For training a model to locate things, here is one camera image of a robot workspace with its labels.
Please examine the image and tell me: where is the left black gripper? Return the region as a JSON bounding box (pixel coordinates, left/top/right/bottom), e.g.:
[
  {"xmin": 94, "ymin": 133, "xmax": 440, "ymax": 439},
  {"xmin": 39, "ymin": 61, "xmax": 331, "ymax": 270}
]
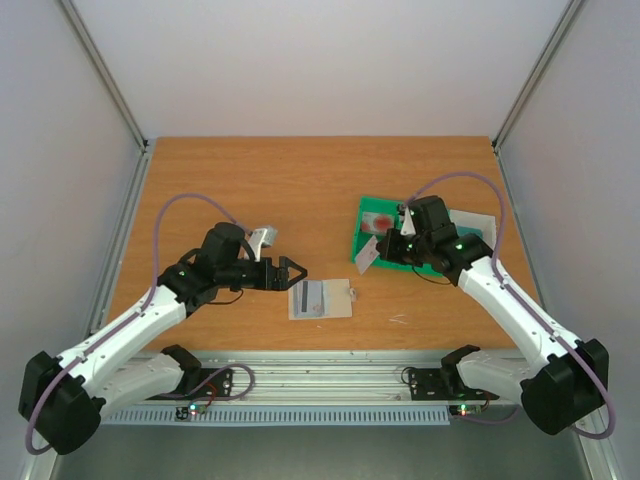
[{"xmin": 218, "ymin": 257, "xmax": 308, "ymax": 293}]

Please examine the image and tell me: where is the white card red pattern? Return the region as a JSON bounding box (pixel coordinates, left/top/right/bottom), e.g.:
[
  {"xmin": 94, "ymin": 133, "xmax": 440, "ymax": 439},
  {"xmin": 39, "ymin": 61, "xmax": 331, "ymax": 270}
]
[{"xmin": 354, "ymin": 235, "xmax": 379, "ymax": 275}]

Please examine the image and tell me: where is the translucent grey card holder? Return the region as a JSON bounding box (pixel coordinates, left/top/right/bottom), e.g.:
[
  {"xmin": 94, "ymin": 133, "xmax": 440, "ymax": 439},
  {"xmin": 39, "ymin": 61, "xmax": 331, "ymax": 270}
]
[{"xmin": 288, "ymin": 279, "xmax": 354, "ymax": 320}]

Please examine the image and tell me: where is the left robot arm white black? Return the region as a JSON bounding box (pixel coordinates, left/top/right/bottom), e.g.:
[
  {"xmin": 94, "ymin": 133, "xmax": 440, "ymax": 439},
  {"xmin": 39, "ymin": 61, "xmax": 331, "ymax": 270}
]
[{"xmin": 18, "ymin": 222, "xmax": 307, "ymax": 455}]

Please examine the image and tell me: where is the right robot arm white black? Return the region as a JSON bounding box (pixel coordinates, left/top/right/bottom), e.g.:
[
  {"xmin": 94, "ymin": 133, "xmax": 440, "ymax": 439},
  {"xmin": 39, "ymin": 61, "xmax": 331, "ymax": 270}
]
[{"xmin": 376, "ymin": 196, "xmax": 611, "ymax": 435}]

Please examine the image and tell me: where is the card with red circles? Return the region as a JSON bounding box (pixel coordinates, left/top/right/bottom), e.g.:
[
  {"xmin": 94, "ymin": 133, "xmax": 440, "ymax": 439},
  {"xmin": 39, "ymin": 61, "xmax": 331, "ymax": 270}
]
[{"xmin": 360, "ymin": 211, "xmax": 395, "ymax": 236}]

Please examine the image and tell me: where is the teal VIP card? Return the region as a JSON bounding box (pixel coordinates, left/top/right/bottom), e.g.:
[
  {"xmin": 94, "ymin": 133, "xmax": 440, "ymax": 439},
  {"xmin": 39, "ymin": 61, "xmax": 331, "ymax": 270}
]
[{"xmin": 456, "ymin": 225, "xmax": 484, "ymax": 239}]

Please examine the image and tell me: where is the green middle bin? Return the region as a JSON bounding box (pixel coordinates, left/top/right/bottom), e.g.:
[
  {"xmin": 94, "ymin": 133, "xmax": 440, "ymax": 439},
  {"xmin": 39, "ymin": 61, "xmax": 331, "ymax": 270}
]
[{"xmin": 405, "ymin": 195, "xmax": 455, "ymax": 277}]

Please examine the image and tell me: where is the white right bin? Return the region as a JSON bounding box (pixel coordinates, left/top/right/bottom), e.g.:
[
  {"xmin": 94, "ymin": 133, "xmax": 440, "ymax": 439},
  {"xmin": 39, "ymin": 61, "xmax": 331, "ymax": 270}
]
[{"xmin": 449, "ymin": 209, "xmax": 499, "ymax": 250}]

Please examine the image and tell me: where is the right small circuit board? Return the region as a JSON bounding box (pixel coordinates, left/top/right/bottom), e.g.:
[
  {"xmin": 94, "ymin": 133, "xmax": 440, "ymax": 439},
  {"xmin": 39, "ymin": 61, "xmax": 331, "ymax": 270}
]
[{"xmin": 449, "ymin": 404, "xmax": 487, "ymax": 417}]

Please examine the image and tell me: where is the small circuit board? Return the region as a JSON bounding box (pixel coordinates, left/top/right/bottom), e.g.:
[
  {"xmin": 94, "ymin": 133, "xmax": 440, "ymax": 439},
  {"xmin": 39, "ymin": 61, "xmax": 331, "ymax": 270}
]
[
  {"xmin": 174, "ymin": 404, "xmax": 207, "ymax": 422},
  {"xmin": 449, "ymin": 404, "xmax": 487, "ymax": 417}
]

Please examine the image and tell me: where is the left small circuit board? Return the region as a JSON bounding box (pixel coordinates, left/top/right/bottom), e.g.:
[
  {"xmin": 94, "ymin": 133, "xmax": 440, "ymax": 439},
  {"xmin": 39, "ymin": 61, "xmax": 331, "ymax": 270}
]
[{"xmin": 174, "ymin": 404, "xmax": 207, "ymax": 422}]

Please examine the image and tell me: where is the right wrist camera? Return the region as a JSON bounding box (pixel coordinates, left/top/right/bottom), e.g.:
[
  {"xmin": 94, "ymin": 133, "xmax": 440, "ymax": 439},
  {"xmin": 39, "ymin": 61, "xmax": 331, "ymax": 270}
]
[{"xmin": 397, "ymin": 203, "xmax": 416, "ymax": 237}]

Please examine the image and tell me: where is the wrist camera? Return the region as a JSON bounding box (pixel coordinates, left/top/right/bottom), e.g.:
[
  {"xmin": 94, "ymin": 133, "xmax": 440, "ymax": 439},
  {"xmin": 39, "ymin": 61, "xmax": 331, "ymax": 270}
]
[
  {"xmin": 397, "ymin": 203, "xmax": 416, "ymax": 237},
  {"xmin": 250, "ymin": 226, "xmax": 278, "ymax": 248}
]

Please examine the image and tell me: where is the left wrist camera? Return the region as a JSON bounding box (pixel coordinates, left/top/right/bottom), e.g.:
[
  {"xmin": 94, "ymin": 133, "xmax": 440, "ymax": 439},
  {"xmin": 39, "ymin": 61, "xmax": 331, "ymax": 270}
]
[{"xmin": 250, "ymin": 226, "xmax": 278, "ymax": 248}]

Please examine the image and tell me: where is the aluminium front rail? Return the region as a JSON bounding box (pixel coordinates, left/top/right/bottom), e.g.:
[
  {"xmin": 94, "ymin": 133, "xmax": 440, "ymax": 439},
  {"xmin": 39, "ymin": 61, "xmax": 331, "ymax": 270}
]
[{"xmin": 194, "ymin": 349, "xmax": 449, "ymax": 406}]

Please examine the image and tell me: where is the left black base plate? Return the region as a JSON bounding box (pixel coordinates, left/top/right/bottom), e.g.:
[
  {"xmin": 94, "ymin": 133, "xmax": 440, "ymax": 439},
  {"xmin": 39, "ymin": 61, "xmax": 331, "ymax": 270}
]
[{"xmin": 150, "ymin": 367, "xmax": 234, "ymax": 400}]

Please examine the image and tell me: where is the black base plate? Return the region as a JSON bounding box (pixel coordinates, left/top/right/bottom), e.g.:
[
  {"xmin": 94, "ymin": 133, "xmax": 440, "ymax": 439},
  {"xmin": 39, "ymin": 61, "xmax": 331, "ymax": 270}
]
[
  {"xmin": 150, "ymin": 367, "xmax": 234, "ymax": 400},
  {"xmin": 400, "ymin": 367, "xmax": 498, "ymax": 402}
]

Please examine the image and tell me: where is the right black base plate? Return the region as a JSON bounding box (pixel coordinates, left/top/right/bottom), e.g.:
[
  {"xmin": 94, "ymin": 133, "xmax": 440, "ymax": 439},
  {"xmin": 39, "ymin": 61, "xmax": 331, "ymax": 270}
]
[{"xmin": 400, "ymin": 367, "xmax": 498, "ymax": 402}]

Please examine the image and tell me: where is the grey slotted cable duct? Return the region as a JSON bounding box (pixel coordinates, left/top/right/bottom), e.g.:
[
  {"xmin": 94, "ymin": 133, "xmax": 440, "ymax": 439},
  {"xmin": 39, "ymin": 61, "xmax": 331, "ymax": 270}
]
[{"xmin": 103, "ymin": 405, "xmax": 450, "ymax": 428}]

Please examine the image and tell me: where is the right aluminium frame post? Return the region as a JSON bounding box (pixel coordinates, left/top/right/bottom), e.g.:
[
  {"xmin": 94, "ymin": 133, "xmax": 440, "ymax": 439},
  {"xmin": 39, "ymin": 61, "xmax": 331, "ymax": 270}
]
[{"xmin": 491, "ymin": 0, "xmax": 587, "ymax": 156}]

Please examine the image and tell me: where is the aluminium frame post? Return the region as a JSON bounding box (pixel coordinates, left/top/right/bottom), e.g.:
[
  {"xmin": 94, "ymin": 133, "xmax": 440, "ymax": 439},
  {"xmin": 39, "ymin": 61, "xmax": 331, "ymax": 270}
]
[
  {"xmin": 56, "ymin": 0, "xmax": 149, "ymax": 152},
  {"xmin": 491, "ymin": 0, "xmax": 587, "ymax": 156}
]

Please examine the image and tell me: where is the left aluminium frame post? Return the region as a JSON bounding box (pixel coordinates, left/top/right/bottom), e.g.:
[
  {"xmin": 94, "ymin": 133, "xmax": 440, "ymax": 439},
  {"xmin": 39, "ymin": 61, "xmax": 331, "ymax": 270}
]
[{"xmin": 56, "ymin": 0, "xmax": 149, "ymax": 152}]

